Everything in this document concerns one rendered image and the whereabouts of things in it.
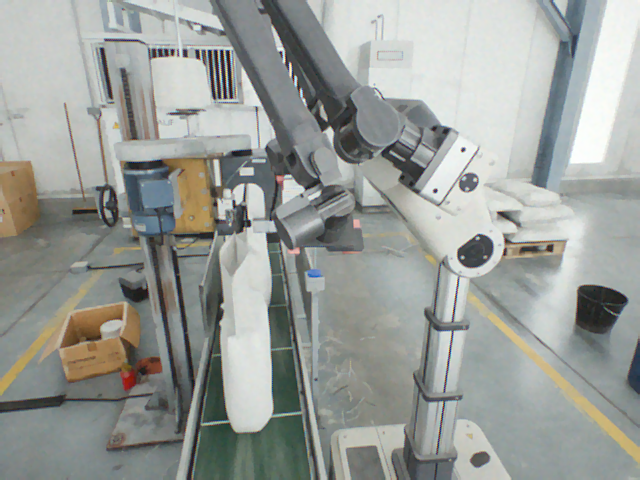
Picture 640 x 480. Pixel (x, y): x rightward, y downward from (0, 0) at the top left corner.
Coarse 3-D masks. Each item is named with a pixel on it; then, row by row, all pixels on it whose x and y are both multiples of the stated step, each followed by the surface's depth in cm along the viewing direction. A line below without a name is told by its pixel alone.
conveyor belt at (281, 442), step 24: (216, 336) 202; (288, 336) 202; (216, 360) 184; (288, 360) 184; (216, 384) 169; (288, 384) 169; (216, 408) 156; (288, 408) 156; (216, 432) 145; (240, 432) 145; (264, 432) 145; (288, 432) 145; (216, 456) 136; (240, 456) 136; (264, 456) 136; (288, 456) 136
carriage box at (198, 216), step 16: (176, 160) 151; (192, 160) 152; (192, 176) 154; (208, 176) 155; (192, 192) 156; (208, 192) 157; (128, 208) 154; (192, 208) 159; (208, 208) 160; (176, 224) 160; (192, 224) 161; (208, 224) 162
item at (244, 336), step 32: (224, 256) 145; (224, 288) 132; (256, 288) 159; (224, 320) 134; (256, 320) 136; (224, 352) 134; (256, 352) 131; (224, 384) 138; (256, 384) 135; (256, 416) 140
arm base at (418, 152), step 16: (416, 128) 66; (432, 128) 70; (448, 128) 64; (400, 144) 64; (416, 144) 64; (432, 144) 64; (448, 144) 64; (400, 160) 66; (416, 160) 64; (432, 160) 64; (400, 176) 73; (416, 176) 67; (416, 192) 66
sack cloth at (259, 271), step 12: (252, 216) 215; (252, 228) 201; (252, 240) 192; (264, 240) 209; (252, 252) 195; (264, 252) 203; (252, 264) 199; (264, 264) 204; (252, 276) 202; (264, 276) 207; (264, 288) 209; (264, 300) 211
